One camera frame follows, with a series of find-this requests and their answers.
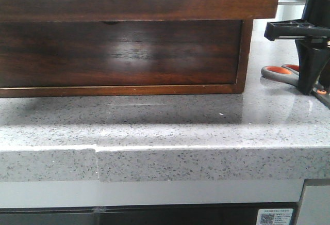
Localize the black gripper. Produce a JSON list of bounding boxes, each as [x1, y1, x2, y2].
[[264, 0, 329, 94]]

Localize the grey orange handled scissors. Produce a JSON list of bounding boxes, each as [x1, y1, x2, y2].
[[261, 64, 329, 108]]

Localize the dark wooden drawer cabinet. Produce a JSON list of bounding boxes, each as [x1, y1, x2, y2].
[[0, 18, 254, 98]]

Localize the grey cabinet door panel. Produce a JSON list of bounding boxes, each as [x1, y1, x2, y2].
[[297, 179, 329, 224]]

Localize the white QR code sticker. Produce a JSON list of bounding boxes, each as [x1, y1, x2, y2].
[[256, 208, 294, 225]]

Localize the dark under-counter appliance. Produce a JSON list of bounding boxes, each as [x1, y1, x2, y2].
[[1, 202, 298, 224]]

